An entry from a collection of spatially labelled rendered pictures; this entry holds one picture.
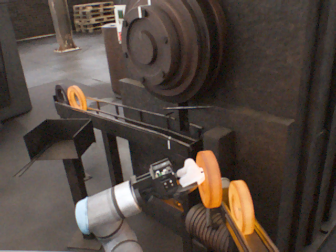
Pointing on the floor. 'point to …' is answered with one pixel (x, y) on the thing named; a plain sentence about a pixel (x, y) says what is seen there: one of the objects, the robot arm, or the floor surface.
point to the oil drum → (114, 55)
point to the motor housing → (205, 244)
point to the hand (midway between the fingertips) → (207, 172)
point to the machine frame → (264, 117)
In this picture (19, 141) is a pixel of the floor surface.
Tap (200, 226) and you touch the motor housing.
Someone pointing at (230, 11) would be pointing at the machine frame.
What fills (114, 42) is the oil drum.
